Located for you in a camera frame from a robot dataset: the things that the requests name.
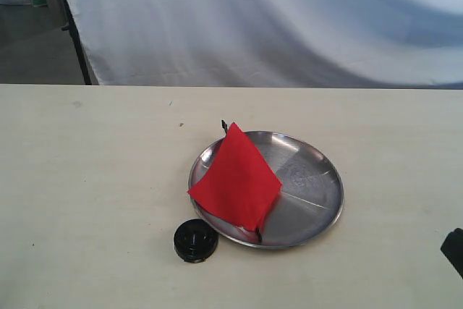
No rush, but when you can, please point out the white backdrop cloth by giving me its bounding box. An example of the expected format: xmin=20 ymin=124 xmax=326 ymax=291
xmin=67 ymin=0 xmax=462 ymax=88

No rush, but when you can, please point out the red flag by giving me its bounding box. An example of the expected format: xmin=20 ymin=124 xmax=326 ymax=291
xmin=188 ymin=122 xmax=282 ymax=243

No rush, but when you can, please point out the round steel plate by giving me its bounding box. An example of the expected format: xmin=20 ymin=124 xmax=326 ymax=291
xmin=192 ymin=130 xmax=344 ymax=250

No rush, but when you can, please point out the black round flag base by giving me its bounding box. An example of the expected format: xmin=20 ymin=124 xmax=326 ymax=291
xmin=174 ymin=219 xmax=218 ymax=263

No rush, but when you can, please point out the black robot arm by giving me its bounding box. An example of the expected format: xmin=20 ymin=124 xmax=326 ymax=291
xmin=441 ymin=228 xmax=463 ymax=277

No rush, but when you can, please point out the black backdrop stand pole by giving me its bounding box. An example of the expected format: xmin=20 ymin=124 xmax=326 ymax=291
xmin=60 ymin=0 xmax=92 ymax=85

